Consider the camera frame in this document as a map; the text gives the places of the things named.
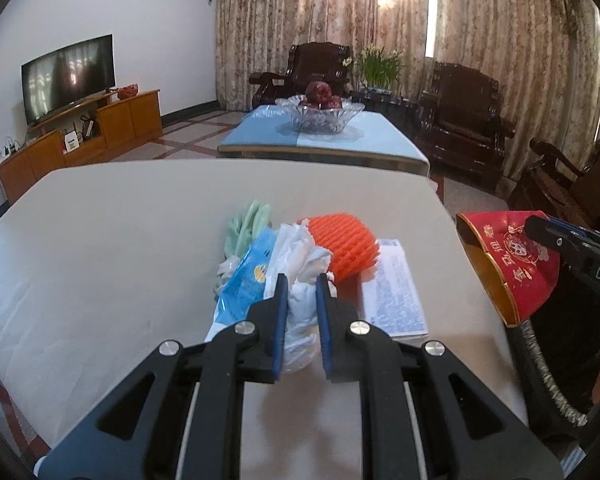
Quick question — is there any white printed leaflet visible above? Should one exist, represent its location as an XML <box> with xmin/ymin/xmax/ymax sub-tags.
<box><xmin>357</xmin><ymin>238</ymin><xmax>429</xmax><ymax>342</ymax></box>

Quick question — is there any dark wooden side table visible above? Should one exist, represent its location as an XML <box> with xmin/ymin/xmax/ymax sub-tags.
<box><xmin>349</xmin><ymin>87</ymin><xmax>421</xmax><ymax>126</ymax></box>

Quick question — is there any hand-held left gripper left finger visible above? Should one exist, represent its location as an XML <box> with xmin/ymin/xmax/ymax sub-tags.
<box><xmin>40</xmin><ymin>272</ymin><xmax>291</xmax><ymax>480</ymax></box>

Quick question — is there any dark wooden sofa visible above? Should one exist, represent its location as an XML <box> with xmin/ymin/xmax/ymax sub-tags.
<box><xmin>507</xmin><ymin>135</ymin><xmax>600</xmax><ymax>241</ymax></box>

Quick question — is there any wooden television cabinet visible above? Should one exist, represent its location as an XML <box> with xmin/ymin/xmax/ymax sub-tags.
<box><xmin>0</xmin><ymin>89</ymin><xmax>163</xmax><ymax>206</ymax></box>

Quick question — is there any red gold gift bag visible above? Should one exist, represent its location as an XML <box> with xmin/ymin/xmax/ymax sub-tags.
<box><xmin>455</xmin><ymin>209</ymin><xmax>563</xmax><ymax>330</ymax></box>

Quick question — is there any dark wooden armchair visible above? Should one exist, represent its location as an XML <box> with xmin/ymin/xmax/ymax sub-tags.
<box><xmin>249</xmin><ymin>42</ymin><xmax>353</xmax><ymax>111</ymax></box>
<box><xmin>412</xmin><ymin>61</ymin><xmax>516</xmax><ymax>193</ymax></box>

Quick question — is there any white plastic bag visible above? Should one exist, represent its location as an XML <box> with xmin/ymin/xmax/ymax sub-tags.
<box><xmin>267</xmin><ymin>220</ymin><xmax>338</xmax><ymax>373</ymax></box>

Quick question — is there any blue and white tablecloth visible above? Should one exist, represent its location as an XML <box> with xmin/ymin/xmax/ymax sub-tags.
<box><xmin>217</xmin><ymin>104</ymin><xmax>431</xmax><ymax>178</ymax></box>

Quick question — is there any flat screen television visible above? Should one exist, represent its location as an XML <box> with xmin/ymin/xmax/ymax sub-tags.
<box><xmin>21</xmin><ymin>34</ymin><xmax>117</xmax><ymax>127</ymax></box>

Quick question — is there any large red apple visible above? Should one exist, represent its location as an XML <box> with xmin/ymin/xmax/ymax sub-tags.
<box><xmin>305</xmin><ymin>81</ymin><xmax>332</xmax><ymax>103</ymax></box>

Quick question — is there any blue plastic bag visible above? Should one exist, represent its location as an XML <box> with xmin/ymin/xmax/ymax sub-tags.
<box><xmin>205</xmin><ymin>227</ymin><xmax>281</xmax><ymax>343</ymax></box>

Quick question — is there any wooden coffee table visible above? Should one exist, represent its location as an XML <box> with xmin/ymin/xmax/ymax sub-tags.
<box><xmin>217</xmin><ymin>145</ymin><xmax>428</xmax><ymax>171</ymax></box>

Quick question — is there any beige tablecloth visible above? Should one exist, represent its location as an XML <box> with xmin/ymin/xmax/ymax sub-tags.
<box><xmin>0</xmin><ymin>159</ymin><xmax>531</xmax><ymax>461</ymax></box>

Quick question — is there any glass fruit bowl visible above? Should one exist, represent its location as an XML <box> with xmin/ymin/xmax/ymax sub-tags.
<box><xmin>274</xmin><ymin>94</ymin><xmax>366</xmax><ymax>136</ymax></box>

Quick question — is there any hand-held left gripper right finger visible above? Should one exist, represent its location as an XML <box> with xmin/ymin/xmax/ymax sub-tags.
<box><xmin>315</xmin><ymin>272</ymin><xmax>566</xmax><ymax>480</ymax></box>

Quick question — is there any orange foam fruit net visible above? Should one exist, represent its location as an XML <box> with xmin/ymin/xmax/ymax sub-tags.
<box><xmin>295</xmin><ymin>212</ymin><xmax>383</xmax><ymax>283</ymax></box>

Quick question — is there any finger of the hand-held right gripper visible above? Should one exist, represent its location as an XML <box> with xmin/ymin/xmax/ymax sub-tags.
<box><xmin>547</xmin><ymin>215</ymin><xmax>600</xmax><ymax>255</ymax></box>
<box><xmin>524</xmin><ymin>214</ymin><xmax>590</xmax><ymax>262</ymax></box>

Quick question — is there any potted flowering plant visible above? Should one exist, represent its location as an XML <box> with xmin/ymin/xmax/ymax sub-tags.
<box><xmin>352</xmin><ymin>45</ymin><xmax>406</xmax><ymax>93</ymax></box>

